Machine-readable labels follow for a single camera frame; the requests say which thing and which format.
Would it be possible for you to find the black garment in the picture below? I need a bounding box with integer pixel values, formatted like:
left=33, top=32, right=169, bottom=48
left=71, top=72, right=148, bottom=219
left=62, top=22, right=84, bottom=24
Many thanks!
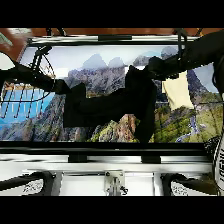
left=62, top=64, right=158, bottom=144

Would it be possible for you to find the cream garment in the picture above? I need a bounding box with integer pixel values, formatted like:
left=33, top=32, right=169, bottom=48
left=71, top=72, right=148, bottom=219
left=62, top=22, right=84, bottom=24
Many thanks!
left=161, top=70, right=195, bottom=111

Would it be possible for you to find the silver frame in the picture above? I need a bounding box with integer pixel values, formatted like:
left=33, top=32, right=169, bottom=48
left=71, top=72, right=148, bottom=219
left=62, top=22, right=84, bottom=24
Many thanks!
left=0, top=153, right=224, bottom=197

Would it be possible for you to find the black cable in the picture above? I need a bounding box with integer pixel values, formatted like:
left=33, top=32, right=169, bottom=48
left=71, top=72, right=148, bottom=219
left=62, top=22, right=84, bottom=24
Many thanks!
left=33, top=54, right=57, bottom=103

